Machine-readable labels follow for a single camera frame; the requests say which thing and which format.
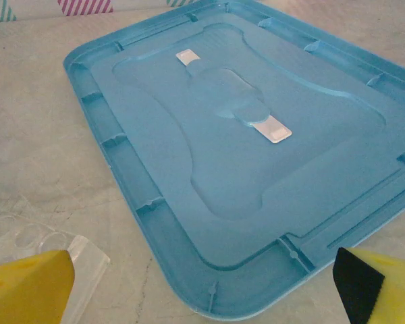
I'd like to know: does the blue plastic storage box lid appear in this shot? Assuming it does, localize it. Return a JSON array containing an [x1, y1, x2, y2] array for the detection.
[[62, 0, 405, 320]]

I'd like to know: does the clear acrylic test tube rack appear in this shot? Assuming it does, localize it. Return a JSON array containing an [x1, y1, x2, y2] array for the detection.
[[0, 194, 111, 324]]

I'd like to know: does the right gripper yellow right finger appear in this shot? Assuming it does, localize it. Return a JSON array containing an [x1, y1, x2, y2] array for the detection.
[[333, 246, 405, 324]]

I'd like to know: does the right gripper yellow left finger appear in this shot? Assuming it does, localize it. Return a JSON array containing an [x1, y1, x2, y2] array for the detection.
[[0, 249, 76, 324]]

